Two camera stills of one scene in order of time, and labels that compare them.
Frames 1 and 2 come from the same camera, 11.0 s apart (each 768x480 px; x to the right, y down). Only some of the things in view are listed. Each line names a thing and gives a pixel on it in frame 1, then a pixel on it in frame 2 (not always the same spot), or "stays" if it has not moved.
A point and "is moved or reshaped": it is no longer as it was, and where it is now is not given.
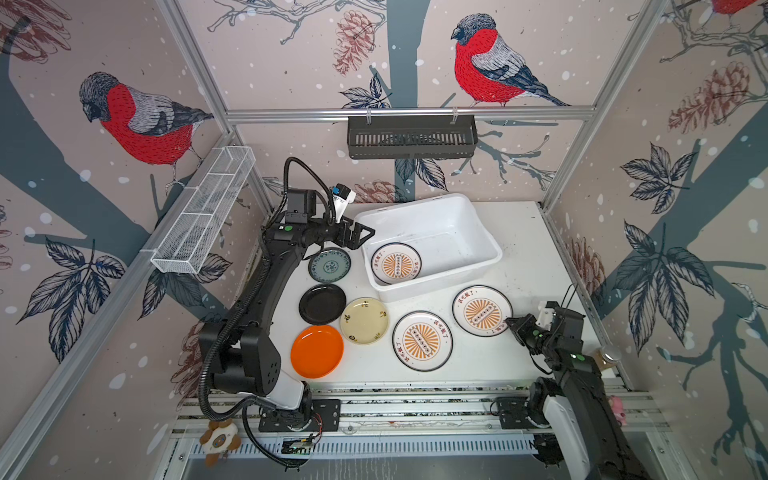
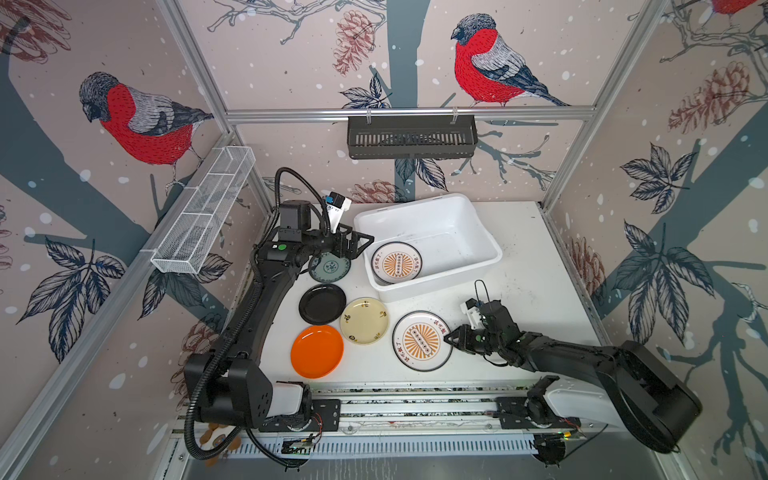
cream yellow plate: [364, 320] stays
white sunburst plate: [422, 340] stays
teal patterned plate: [330, 265] stays
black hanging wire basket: [412, 139] stays
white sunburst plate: [481, 310] is moved or reshaped
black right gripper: [520, 328] -> [463, 337]
